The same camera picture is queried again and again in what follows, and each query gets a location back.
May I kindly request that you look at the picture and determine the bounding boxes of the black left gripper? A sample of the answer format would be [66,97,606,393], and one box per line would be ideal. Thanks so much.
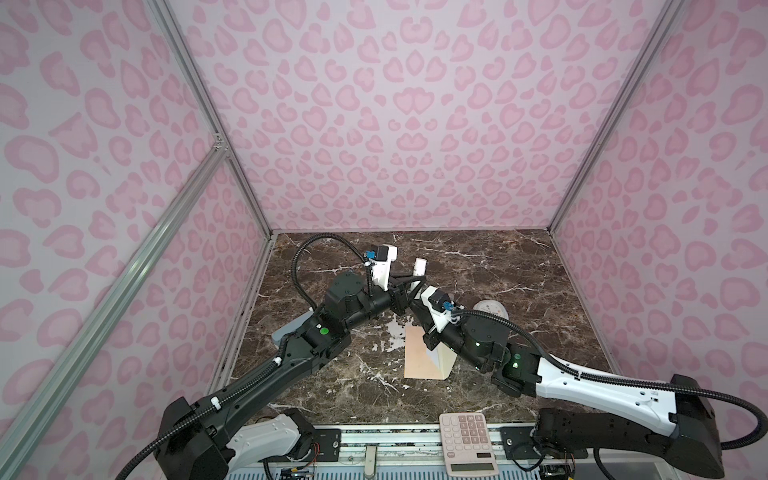
[344,271,426,335]

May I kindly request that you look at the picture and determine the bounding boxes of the white glue stick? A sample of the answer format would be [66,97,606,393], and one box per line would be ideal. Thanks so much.
[413,258,427,277]

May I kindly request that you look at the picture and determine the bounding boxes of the peach pink envelope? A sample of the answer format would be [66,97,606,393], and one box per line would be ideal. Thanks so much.
[404,325,457,380]

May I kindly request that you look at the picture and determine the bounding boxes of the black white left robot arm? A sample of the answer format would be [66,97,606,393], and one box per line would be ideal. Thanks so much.
[151,272,423,479]

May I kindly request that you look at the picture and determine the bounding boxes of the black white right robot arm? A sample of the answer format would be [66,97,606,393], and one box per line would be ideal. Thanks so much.
[413,308,724,479]

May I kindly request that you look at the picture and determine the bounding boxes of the small white alarm clock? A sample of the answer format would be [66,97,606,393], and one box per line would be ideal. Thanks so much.
[473,299,509,320]

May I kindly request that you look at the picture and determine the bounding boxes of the pink white calculator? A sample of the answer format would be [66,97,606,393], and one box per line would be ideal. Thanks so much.
[439,412,500,478]

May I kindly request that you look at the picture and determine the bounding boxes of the grey blue rectangular box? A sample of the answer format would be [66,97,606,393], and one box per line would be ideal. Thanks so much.
[271,310,313,347]

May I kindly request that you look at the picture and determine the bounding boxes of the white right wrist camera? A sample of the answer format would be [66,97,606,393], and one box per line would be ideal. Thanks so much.
[419,286,456,333]

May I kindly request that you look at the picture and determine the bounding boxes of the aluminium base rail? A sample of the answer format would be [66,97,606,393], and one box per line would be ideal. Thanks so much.
[225,423,689,479]

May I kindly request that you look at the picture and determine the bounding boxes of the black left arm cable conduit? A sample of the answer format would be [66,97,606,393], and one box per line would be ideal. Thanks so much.
[113,233,368,480]

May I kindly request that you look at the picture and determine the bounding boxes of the white clip on rail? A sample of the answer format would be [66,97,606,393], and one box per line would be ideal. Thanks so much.
[363,445,377,480]

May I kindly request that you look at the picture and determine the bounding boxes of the diagonal aluminium frame bar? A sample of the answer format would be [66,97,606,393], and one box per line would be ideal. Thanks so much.
[1,142,228,479]

